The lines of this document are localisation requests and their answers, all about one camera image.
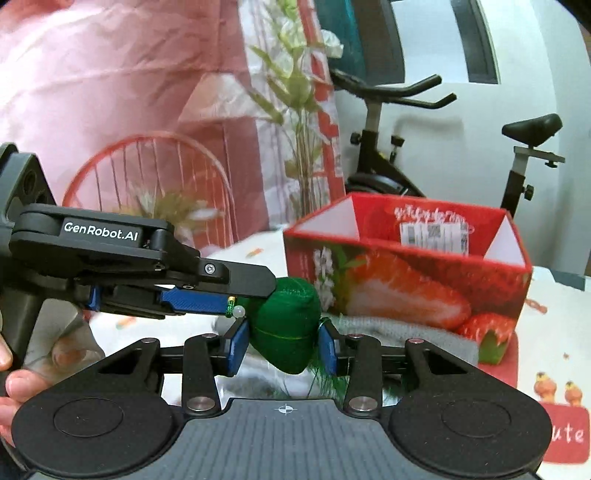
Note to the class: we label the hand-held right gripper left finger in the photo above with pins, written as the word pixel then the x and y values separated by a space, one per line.
pixel 239 347

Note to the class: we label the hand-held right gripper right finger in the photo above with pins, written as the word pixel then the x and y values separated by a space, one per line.
pixel 326 347

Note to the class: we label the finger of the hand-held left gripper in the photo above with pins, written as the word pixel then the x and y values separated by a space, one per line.
pixel 198 302
pixel 240 279

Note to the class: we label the green fabric sachet with tassel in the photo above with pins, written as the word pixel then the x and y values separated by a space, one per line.
pixel 284 323

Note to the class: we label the grey knit cloth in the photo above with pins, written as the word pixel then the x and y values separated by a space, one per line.
pixel 415 334

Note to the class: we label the red strawberry print box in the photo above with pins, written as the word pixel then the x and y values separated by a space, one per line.
pixel 415 286

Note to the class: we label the person's left hand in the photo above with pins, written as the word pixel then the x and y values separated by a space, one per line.
pixel 27 385

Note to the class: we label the white shipping label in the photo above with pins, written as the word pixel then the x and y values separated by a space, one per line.
pixel 434 236

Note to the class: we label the pink plastic cover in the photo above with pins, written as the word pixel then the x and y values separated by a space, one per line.
pixel 92 69

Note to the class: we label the red and white curtain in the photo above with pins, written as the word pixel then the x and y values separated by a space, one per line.
pixel 325 120

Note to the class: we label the black exercise bike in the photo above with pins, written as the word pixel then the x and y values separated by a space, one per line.
pixel 374 152

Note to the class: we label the artificial green plant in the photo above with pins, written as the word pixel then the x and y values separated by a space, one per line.
pixel 295 92

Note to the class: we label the printed cartoon blanket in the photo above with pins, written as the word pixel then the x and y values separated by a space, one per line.
pixel 554 323

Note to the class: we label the teal cloth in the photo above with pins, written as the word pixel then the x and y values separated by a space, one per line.
pixel 341 32

